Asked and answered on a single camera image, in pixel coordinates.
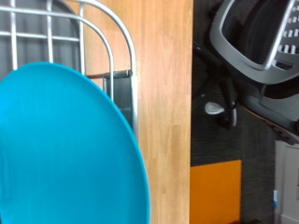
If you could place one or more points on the brown wooden spoon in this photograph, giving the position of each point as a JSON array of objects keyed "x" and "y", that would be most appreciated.
[{"x": 96, "y": 76}]

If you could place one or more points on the blue plate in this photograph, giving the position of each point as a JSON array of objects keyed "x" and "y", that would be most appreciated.
[{"x": 62, "y": 149}]

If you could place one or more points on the dark grey cutlery holder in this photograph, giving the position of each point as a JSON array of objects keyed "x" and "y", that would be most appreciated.
[{"x": 121, "y": 93}]

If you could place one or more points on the orange floor panel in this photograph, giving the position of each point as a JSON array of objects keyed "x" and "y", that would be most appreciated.
[{"x": 215, "y": 193}]

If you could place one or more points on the grey mesh office chair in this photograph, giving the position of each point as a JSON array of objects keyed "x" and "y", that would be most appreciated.
[{"x": 249, "y": 71}]

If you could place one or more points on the white cabinet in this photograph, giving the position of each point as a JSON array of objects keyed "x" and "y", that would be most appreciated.
[{"x": 288, "y": 186}]

